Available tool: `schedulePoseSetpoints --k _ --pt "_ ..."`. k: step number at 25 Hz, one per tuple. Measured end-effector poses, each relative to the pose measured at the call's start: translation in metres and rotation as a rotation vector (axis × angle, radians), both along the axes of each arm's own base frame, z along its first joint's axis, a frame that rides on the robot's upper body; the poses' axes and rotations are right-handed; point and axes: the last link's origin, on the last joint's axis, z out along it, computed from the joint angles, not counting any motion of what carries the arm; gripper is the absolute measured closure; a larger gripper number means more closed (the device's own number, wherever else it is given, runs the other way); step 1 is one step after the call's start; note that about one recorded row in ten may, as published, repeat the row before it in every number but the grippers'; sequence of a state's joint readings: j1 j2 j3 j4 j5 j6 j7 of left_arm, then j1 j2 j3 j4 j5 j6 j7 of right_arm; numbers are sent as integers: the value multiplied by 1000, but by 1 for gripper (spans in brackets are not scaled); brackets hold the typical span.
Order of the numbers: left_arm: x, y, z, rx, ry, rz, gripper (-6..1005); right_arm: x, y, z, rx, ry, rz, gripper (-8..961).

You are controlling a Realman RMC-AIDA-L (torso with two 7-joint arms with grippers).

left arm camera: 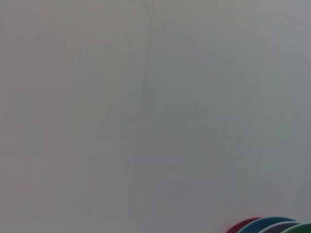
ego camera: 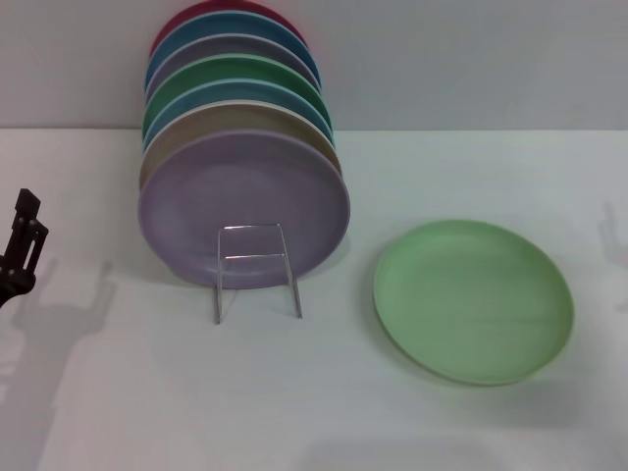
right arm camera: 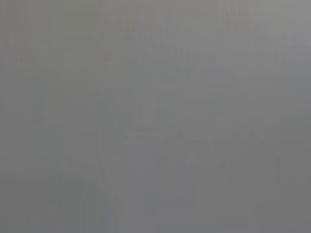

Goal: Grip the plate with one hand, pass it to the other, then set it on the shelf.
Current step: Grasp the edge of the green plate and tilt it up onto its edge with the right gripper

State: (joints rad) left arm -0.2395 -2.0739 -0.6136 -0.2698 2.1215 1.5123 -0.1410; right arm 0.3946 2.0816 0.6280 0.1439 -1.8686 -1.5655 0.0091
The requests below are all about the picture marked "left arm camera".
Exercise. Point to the grey lavender plate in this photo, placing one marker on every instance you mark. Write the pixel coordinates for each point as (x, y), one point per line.
(279, 228)

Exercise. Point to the crimson plate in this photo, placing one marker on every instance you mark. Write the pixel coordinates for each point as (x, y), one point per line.
(239, 227)

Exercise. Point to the teal blue plate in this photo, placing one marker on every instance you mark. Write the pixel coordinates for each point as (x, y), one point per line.
(267, 222)

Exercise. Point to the dark green plate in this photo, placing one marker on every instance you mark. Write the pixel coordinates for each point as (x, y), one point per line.
(301, 229)

